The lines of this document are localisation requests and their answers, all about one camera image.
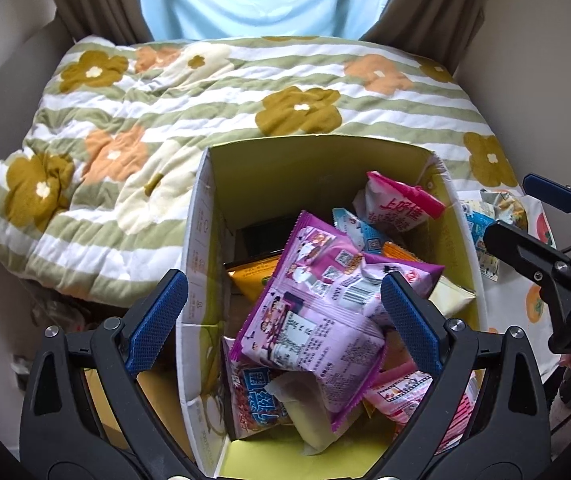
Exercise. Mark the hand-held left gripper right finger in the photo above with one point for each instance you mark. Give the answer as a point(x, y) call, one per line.
point(410, 325)

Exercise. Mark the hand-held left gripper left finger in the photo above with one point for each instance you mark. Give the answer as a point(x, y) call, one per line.
point(158, 320)

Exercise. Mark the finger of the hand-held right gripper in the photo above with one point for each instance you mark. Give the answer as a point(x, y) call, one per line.
point(515, 245)
point(550, 195)

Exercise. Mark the purple snack packet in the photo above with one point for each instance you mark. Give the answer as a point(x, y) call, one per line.
point(310, 320)
point(420, 272)

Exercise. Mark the dark red snack packet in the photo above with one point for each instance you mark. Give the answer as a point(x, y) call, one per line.
point(255, 400)

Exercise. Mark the yellow cardboard box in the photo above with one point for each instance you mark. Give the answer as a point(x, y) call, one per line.
point(275, 180)

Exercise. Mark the grey green snack packet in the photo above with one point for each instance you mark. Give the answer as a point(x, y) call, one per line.
point(508, 207)

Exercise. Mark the light blue snack packet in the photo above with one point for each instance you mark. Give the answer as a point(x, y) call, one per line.
point(478, 230)
point(360, 232)

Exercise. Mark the cream snack packet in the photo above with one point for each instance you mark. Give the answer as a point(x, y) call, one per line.
point(453, 297)

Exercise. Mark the pink film print packet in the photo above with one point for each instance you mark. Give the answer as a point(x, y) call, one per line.
point(395, 395)

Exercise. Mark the small orange snack packet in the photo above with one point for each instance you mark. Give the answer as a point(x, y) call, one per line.
point(400, 252)

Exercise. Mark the brown board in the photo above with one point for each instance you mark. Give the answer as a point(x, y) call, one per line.
point(160, 400)

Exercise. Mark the pink striped packet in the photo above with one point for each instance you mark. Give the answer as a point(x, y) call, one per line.
point(458, 410)

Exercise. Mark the pink snack packet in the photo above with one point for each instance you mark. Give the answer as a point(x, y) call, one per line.
point(395, 205)

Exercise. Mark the pale white snack packet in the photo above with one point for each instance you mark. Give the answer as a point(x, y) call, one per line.
point(305, 420)

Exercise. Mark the floral striped blanket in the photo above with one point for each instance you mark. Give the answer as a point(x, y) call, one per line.
point(165, 110)

